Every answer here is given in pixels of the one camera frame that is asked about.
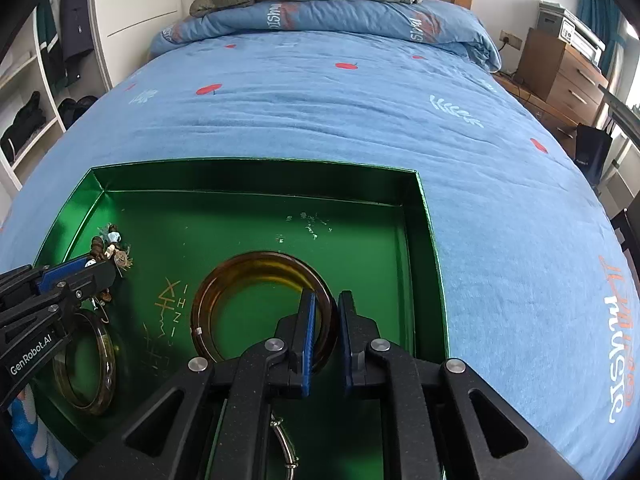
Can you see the black tote bag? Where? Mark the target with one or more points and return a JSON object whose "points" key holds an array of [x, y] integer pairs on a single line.
{"points": [[592, 152]]}

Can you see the teal curtain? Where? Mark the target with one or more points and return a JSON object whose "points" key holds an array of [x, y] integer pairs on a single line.
{"points": [[595, 5]]}

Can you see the grey electronic keyboard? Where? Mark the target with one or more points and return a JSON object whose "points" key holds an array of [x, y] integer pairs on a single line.
{"points": [[622, 110]]}

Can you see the thin silver bangle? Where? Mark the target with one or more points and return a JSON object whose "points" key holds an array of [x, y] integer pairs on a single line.
{"points": [[285, 442]]}

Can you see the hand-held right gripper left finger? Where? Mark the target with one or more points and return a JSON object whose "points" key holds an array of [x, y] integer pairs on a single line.
{"points": [[307, 340]]}

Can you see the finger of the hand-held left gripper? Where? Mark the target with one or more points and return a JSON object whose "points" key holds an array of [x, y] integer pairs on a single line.
{"points": [[95, 280], [65, 274]]}

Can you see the low wooden cabinet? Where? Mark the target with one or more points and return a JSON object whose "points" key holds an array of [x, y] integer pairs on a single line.
{"points": [[545, 110]]}

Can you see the dark chair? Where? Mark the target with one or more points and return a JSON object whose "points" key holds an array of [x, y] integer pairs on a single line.
{"points": [[627, 232]]}

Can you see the green tray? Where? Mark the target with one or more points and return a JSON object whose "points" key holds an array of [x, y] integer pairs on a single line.
{"points": [[350, 240]]}

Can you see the folded blue quilt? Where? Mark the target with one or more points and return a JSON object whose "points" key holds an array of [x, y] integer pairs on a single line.
{"points": [[350, 17]]}

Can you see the grey printer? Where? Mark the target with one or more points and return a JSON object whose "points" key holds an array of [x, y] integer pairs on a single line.
{"points": [[575, 30]]}

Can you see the wooden chest of drawers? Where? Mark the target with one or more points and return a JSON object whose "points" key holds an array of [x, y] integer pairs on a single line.
{"points": [[560, 75]]}

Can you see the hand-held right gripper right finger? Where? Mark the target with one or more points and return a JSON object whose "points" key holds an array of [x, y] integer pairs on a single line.
{"points": [[345, 340]]}

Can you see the white wardrobe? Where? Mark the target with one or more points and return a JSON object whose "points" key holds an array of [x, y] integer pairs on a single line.
{"points": [[140, 10]]}

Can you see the blue printed bedsheet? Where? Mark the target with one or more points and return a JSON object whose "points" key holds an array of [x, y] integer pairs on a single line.
{"points": [[325, 110]]}

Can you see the black backpack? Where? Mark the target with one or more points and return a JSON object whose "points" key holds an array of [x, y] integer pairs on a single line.
{"points": [[75, 110]]}

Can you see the amber resin bangle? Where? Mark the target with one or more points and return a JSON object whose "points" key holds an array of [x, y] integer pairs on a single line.
{"points": [[220, 280], [107, 360]]}

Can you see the green and white garment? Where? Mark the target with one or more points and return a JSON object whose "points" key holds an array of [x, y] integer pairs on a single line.
{"points": [[50, 45]]}

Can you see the white wall socket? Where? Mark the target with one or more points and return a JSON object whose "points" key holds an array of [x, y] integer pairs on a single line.
{"points": [[511, 40]]}

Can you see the black folded clothes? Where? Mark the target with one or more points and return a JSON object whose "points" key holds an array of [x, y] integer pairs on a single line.
{"points": [[22, 125]]}

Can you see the navy hanging jacket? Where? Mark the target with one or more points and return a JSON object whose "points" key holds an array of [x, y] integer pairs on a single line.
{"points": [[77, 25]]}

